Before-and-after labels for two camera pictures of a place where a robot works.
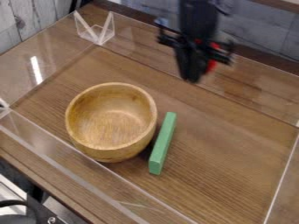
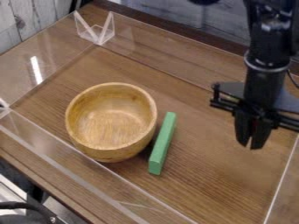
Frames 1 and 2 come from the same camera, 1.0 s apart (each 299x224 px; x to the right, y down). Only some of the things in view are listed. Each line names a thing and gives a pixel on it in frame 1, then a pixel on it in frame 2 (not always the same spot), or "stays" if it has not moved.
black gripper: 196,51 -> 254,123
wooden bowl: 111,118 stays
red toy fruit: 212,63 -> 256,124
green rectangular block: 162,143 stays
